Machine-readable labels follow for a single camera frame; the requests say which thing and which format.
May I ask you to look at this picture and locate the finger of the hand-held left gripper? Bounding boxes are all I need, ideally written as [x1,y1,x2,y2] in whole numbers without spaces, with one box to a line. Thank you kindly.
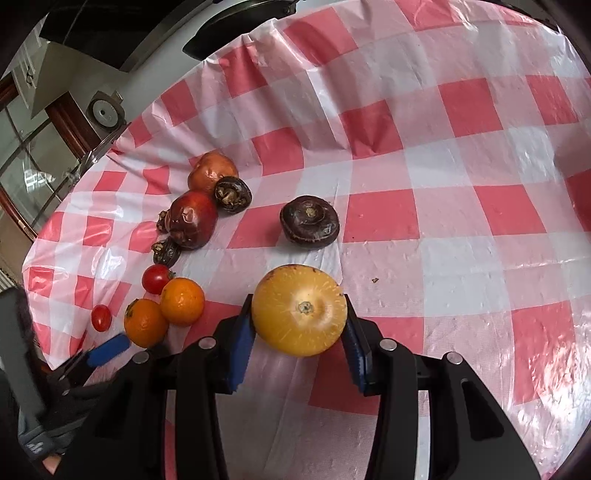
[53,333,131,386]

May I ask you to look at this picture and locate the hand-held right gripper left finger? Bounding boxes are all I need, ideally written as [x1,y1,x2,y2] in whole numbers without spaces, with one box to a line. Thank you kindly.
[51,293,259,480]

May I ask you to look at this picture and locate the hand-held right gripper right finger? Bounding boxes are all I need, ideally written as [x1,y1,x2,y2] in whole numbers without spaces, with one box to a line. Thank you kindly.
[342,295,541,480]

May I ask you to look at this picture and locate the orange tangerine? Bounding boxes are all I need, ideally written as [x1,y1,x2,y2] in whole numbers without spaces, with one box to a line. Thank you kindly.
[124,298,170,349]
[160,277,206,328]

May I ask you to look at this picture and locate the yellow round fruit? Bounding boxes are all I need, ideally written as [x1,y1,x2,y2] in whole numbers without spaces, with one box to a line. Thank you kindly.
[252,264,348,357]

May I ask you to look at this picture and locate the person's left hand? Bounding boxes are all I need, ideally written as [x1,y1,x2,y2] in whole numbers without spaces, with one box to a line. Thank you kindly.
[16,376,114,478]

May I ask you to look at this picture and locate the red pomegranate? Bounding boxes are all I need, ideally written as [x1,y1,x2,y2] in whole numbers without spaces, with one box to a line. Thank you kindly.
[167,190,219,251]

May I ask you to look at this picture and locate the wooden glass door cabinet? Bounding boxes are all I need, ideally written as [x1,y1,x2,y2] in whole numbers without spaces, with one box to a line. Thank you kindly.
[0,74,90,241]

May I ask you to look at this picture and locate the red white checkered tablecloth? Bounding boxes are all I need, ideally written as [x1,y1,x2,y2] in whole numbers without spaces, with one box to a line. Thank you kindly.
[22,0,591,480]

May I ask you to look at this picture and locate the round grey dial appliance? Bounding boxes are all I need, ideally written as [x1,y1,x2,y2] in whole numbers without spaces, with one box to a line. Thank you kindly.
[88,91,126,132]

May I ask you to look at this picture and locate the black wok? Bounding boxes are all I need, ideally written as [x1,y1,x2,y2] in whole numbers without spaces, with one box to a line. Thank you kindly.
[182,0,301,60]

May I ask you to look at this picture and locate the dark range hood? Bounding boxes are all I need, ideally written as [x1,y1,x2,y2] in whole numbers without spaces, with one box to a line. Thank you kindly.
[39,0,259,72]

